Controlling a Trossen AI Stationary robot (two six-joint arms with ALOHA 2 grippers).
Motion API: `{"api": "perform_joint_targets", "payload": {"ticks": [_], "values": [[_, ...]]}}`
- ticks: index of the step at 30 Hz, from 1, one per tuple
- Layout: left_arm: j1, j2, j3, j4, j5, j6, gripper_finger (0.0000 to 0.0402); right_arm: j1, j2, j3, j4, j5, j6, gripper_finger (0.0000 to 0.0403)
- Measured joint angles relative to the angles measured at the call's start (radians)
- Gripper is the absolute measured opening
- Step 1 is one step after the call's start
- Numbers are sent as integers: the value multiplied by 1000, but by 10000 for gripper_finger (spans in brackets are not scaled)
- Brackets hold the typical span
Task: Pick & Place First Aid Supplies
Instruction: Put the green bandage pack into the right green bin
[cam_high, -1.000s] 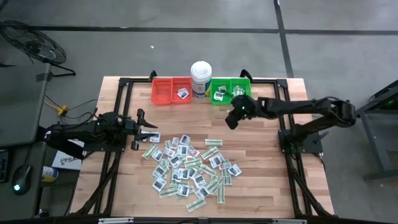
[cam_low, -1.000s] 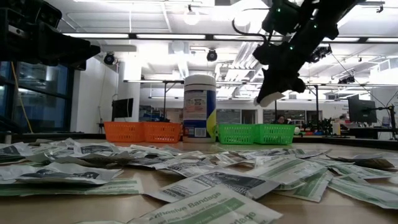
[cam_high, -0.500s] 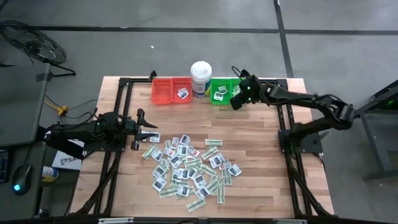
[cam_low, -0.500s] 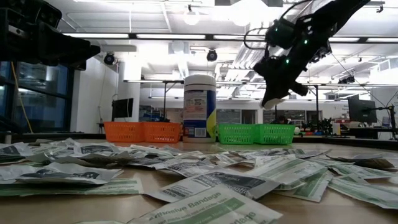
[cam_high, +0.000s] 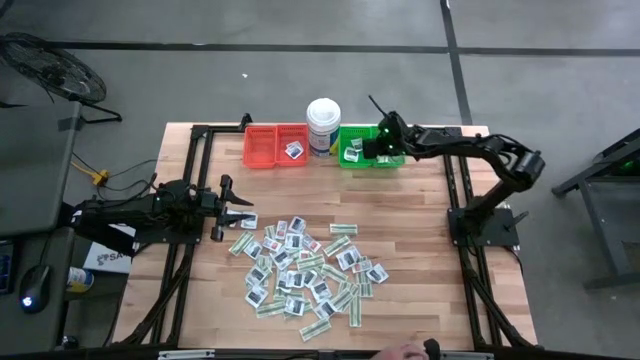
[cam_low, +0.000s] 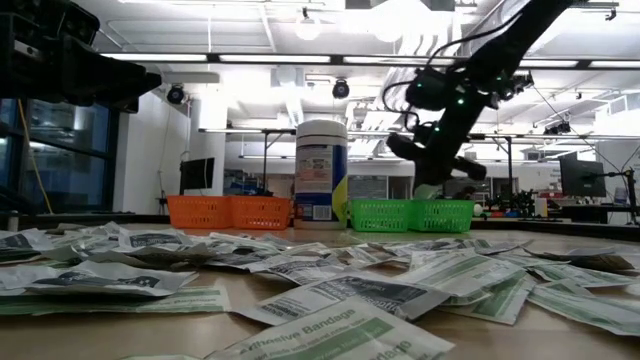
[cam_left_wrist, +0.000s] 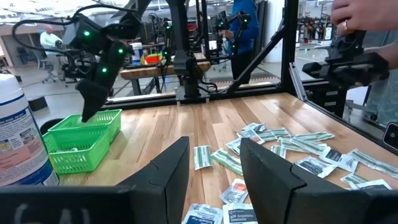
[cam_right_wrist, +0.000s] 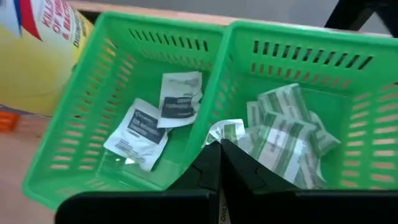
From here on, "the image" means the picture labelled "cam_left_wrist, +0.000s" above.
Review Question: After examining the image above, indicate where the person's hand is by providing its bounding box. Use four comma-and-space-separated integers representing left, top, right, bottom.
331, 0, 398, 35

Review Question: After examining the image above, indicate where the green plastic basket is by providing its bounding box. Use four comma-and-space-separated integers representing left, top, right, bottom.
48, 108, 123, 144
43, 126, 110, 175

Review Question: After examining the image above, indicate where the red and yellow container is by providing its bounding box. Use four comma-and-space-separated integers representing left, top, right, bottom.
140, 53, 163, 65

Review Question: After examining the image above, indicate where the person's forearm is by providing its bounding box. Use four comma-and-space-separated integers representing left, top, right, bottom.
377, 42, 398, 71

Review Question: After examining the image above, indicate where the black table-level camera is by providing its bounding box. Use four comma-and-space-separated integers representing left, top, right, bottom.
382, 122, 398, 151

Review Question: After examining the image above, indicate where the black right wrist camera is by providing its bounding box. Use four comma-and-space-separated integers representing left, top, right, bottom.
63, 14, 105, 55

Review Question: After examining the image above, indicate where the person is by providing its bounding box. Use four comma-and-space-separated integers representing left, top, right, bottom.
39, 24, 65, 82
223, 0, 261, 85

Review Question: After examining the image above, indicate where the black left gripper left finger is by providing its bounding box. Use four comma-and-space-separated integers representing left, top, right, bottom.
0, 136, 190, 224

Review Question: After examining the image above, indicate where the white packet with red print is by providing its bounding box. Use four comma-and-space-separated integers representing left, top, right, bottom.
220, 178, 249, 205
238, 129, 266, 146

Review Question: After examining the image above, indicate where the white wipes canister blue label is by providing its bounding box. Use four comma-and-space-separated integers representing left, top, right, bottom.
130, 42, 144, 66
0, 73, 60, 187

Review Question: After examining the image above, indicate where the black box on floor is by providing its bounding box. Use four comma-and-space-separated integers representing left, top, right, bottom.
27, 95, 49, 112

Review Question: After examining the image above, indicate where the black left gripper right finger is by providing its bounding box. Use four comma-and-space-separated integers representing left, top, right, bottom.
239, 138, 398, 224

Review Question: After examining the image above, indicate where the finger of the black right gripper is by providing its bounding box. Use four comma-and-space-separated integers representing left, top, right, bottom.
76, 80, 94, 123
90, 80, 109, 121

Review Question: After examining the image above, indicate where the grey office chair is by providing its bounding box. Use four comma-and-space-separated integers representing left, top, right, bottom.
39, 57, 58, 84

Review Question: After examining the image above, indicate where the wooden workbench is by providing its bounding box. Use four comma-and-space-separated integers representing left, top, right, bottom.
119, 60, 212, 96

